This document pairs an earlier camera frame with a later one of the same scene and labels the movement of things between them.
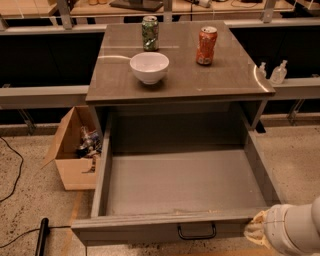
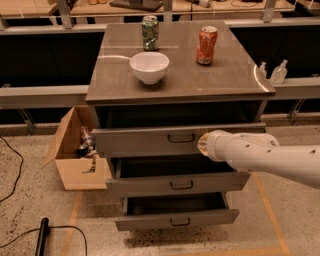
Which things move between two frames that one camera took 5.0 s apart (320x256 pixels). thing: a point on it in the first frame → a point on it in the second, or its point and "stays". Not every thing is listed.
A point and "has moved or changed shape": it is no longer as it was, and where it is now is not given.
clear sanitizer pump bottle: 279,73 stays
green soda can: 150,33 stays
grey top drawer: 177,178 has moved or changed shape
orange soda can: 205,48 stays
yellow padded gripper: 274,225 → 214,145
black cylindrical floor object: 44,231 stays
